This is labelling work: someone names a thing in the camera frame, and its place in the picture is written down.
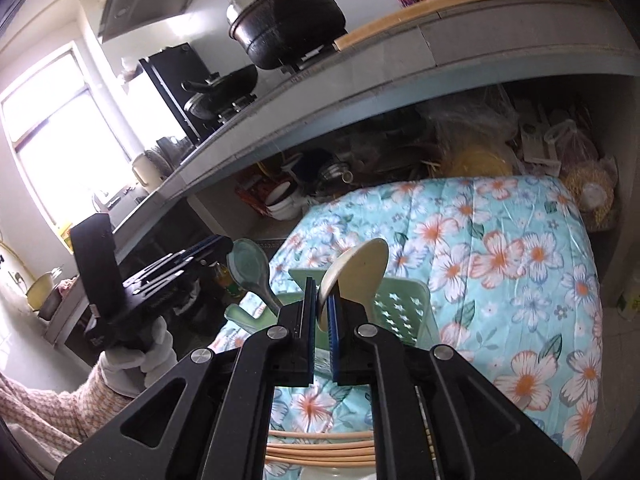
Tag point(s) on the grey concrete kitchen counter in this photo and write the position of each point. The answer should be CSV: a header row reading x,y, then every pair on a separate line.
x,y
400,65

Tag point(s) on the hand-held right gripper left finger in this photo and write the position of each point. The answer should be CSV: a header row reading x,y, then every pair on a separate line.
x,y
312,350

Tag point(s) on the red printed packet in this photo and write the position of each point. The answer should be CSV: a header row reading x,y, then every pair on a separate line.
x,y
252,192

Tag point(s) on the person's left hand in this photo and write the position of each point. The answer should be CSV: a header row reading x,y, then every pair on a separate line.
x,y
135,367

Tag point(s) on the stack of white bowls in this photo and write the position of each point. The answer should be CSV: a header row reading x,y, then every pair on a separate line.
x,y
285,205

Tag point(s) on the black stock pot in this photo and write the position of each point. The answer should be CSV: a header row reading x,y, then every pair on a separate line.
x,y
295,30

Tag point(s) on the grey green ceramic spoon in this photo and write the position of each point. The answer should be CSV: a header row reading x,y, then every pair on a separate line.
x,y
247,265

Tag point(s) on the black glossy panel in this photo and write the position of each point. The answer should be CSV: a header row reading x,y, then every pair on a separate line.
x,y
170,85

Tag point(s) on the cream jug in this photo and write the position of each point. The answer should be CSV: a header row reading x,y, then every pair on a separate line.
x,y
145,172

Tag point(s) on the wooden cutting board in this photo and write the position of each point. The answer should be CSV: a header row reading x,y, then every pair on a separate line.
x,y
450,5

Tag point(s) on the cream ceramic spoon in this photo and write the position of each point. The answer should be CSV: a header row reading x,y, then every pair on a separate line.
x,y
360,265

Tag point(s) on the green plastic utensil basket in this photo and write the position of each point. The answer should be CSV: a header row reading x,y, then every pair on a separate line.
x,y
400,310

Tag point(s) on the gas stove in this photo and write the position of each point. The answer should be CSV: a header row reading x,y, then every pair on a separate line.
x,y
240,110

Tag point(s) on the crumpled white bag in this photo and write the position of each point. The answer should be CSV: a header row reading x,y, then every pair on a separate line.
x,y
129,70

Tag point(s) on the clear bag of corn kernels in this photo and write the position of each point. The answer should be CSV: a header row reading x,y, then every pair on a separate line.
x,y
592,195

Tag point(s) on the person's left forearm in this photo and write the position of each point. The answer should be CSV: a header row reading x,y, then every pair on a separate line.
x,y
45,410

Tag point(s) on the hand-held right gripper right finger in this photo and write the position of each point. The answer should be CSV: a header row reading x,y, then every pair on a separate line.
x,y
337,350

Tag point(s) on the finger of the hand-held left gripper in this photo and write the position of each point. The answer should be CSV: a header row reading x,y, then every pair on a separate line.
x,y
160,277
205,251

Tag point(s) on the yellow plates in plastic bag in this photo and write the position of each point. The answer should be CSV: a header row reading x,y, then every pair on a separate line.
x,y
475,160

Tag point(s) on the yellow cooking oil bottle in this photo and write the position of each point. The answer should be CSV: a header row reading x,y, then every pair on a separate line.
x,y
231,285

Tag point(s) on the cream enamel pot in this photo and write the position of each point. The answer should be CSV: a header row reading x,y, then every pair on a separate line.
x,y
42,292

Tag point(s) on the floral turquoise blanket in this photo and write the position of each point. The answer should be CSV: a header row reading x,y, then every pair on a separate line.
x,y
500,260

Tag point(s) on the window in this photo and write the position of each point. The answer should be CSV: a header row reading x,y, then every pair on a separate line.
x,y
60,140

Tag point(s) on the black wok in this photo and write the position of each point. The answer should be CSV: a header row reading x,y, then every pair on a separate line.
x,y
230,82

